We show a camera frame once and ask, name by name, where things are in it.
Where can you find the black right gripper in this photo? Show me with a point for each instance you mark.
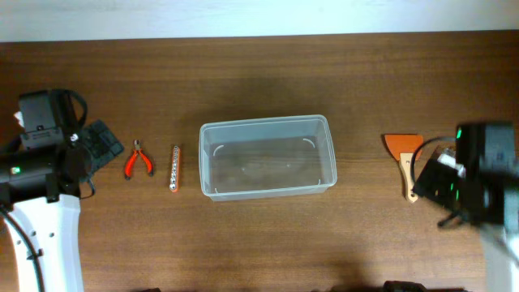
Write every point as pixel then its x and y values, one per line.
pixel 435 178

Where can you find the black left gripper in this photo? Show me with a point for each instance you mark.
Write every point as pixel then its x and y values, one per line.
pixel 101 136

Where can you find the orange scraper wooden handle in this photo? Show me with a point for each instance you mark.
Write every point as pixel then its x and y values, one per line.
pixel 402 147

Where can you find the clear plastic container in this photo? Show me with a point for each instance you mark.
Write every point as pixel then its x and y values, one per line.
pixel 266 157

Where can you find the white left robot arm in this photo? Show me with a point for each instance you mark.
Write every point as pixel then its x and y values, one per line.
pixel 40 203

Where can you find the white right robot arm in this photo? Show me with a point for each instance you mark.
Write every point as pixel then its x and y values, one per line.
pixel 477 182

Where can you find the orange socket bit rail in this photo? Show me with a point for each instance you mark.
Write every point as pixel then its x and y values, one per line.
pixel 175 167

